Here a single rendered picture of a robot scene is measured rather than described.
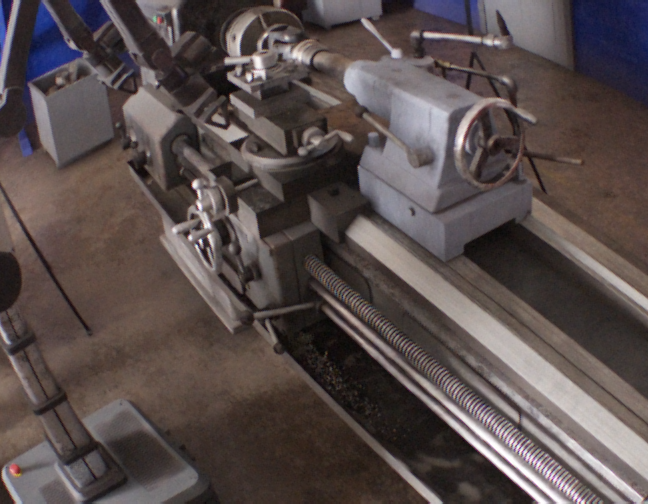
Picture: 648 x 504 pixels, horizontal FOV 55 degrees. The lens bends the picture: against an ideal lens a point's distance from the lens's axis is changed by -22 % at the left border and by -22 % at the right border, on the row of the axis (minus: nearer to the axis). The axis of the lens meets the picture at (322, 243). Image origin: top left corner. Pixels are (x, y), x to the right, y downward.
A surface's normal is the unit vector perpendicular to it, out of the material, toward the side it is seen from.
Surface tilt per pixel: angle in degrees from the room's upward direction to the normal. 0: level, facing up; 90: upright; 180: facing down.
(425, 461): 0
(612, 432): 36
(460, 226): 90
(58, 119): 90
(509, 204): 90
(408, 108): 82
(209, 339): 0
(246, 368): 0
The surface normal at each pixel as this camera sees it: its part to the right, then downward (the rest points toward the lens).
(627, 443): -0.59, -0.45
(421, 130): -0.85, 0.15
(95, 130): 0.60, 0.40
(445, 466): -0.11, -0.82
